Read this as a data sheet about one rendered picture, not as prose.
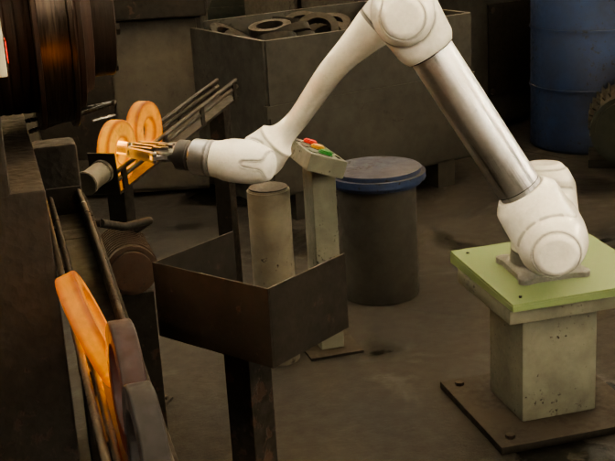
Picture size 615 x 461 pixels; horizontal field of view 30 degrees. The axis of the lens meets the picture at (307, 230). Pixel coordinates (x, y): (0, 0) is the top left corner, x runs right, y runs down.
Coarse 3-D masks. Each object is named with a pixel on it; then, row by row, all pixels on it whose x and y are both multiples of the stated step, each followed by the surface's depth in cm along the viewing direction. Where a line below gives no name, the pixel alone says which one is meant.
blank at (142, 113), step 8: (136, 104) 298; (144, 104) 298; (152, 104) 302; (128, 112) 296; (136, 112) 295; (144, 112) 298; (152, 112) 302; (128, 120) 295; (136, 120) 294; (144, 120) 298; (152, 120) 303; (160, 120) 307; (136, 128) 294; (152, 128) 304; (160, 128) 307; (136, 136) 295; (144, 136) 298; (152, 136) 304
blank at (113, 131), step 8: (112, 120) 286; (120, 120) 286; (104, 128) 283; (112, 128) 282; (120, 128) 286; (128, 128) 290; (104, 136) 281; (112, 136) 282; (120, 136) 286; (128, 136) 290; (104, 144) 281; (112, 144) 282; (104, 152) 281; (112, 152) 283; (120, 160) 290; (128, 176) 291
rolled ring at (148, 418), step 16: (128, 384) 140; (144, 384) 139; (128, 400) 137; (144, 400) 135; (128, 416) 143; (144, 416) 133; (160, 416) 134; (128, 432) 145; (144, 432) 132; (160, 432) 133; (128, 448) 146; (144, 448) 131; (160, 448) 132
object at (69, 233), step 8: (64, 216) 250; (72, 216) 250; (80, 216) 249; (64, 224) 244; (72, 224) 244; (80, 224) 243; (64, 232) 238; (72, 232) 238; (80, 232) 238; (88, 232) 237
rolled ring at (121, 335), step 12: (108, 324) 155; (120, 324) 154; (132, 324) 154; (108, 336) 157; (120, 336) 151; (132, 336) 152; (108, 348) 160; (120, 348) 150; (132, 348) 150; (108, 360) 162; (120, 360) 149; (132, 360) 149; (120, 372) 148; (132, 372) 148; (144, 372) 149; (120, 384) 150; (120, 396) 162; (120, 408) 161; (120, 420) 160; (120, 432) 160
